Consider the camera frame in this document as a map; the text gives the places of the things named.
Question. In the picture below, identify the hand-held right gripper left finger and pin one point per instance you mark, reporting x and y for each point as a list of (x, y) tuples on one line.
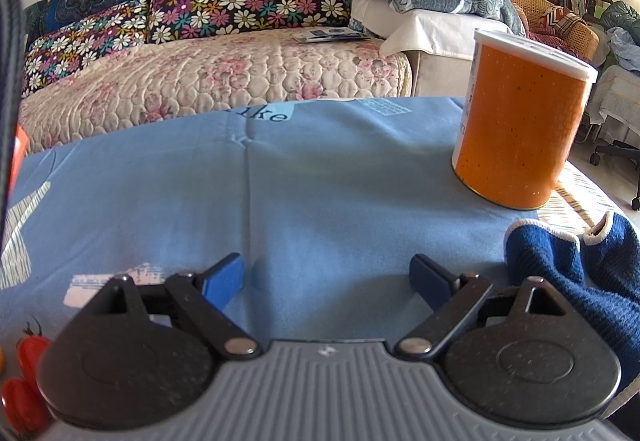
[(226, 282)]

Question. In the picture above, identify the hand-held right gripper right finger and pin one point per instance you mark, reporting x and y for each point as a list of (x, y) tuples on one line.
[(429, 279)]

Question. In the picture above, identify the small daisy print cushion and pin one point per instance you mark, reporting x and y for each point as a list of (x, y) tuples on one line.
[(85, 46)]

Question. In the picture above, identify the blue printed tablecloth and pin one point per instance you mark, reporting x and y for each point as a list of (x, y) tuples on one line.
[(300, 196)]

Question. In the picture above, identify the blue knit cloth white trim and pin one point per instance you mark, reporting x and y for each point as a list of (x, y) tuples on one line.
[(550, 251)]

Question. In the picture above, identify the striped table mat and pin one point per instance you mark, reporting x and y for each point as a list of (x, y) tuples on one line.
[(580, 193)]

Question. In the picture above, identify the orange canister with white lid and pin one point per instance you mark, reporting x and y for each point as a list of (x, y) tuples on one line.
[(520, 121)]

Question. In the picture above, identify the pink floral quilted bed cover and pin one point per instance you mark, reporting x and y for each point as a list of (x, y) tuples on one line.
[(200, 86)]

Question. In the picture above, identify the beige sofa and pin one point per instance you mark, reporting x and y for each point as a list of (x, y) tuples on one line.
[(440, 73)]

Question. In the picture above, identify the red cherry tomato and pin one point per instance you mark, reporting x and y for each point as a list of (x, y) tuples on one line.
[(32, 356), (20, 405)]

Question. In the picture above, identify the black office chair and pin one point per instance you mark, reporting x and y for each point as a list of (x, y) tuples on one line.
[(617, 156)]

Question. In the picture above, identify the white pillow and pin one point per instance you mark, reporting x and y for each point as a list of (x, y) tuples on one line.
[(425, 26)]

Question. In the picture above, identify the white towel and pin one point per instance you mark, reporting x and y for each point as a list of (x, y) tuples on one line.
[(617, 96)]

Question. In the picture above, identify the stack of booklets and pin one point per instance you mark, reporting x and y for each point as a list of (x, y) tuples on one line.
[(330, 35)]

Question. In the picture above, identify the wicker chair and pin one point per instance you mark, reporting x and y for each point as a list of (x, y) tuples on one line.
[(555, 18)]

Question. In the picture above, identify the light blue garment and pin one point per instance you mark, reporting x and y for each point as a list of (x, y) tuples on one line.
[(625, 48)]

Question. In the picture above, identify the dark green jacket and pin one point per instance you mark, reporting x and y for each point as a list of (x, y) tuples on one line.
[(622, 16)]

